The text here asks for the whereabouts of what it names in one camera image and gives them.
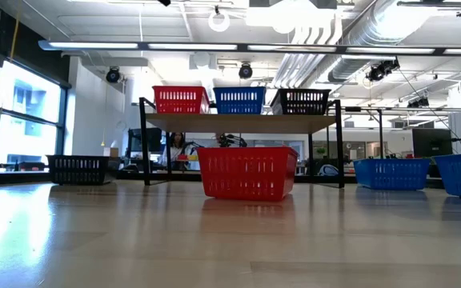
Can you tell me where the red plastic slotted basket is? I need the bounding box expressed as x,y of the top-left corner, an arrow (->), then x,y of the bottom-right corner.
196,146 -> 299,202
152,85 -> 210,114

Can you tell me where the wooden shelf with black legs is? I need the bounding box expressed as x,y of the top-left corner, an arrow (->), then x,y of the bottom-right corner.
138,97 -> 346,189

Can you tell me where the long ceiling light bar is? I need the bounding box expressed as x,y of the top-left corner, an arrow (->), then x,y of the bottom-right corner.
37,38 -> 461,57

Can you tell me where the black computer monitor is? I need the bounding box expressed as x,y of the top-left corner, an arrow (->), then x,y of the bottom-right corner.
127,127 -> 163,161

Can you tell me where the person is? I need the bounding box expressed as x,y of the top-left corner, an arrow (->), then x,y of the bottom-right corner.
162,132 -> 194,170

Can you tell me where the black plastic slotted basket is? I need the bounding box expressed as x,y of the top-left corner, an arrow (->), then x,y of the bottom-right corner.
270,88 -> 332,116
46,154 -> 111,186

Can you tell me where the black ceiling spotlight cluster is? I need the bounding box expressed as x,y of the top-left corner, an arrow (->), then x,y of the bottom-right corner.
365,58 -> 401,83
407,97 -> 431,109

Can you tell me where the white and blue rounded object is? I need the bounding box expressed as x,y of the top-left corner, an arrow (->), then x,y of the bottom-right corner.
317,163 -> 340,177

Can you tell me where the large black monitor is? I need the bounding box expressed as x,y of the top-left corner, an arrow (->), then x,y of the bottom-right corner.
411,127 -> 454,158

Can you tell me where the white hanging ring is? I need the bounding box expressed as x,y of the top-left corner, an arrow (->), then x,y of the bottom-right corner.
207,10 -> 231,34

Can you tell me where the round black ceiling camera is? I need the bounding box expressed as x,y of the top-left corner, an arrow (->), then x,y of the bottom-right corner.
238,62 -> 254,80
105,66 -> 122,84

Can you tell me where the yellow hanging strap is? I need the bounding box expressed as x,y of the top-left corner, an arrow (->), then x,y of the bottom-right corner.
9,0 -> 22,61

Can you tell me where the large window with dark frame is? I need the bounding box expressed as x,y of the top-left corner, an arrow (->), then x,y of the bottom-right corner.
0,59 -> 68,173

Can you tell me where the silver ventilation duct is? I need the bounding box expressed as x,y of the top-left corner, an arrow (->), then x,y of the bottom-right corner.
326,0 -> 439,84

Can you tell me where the black aluminium rig frame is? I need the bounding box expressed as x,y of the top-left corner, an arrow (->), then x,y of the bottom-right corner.
0,170 -> 446,190

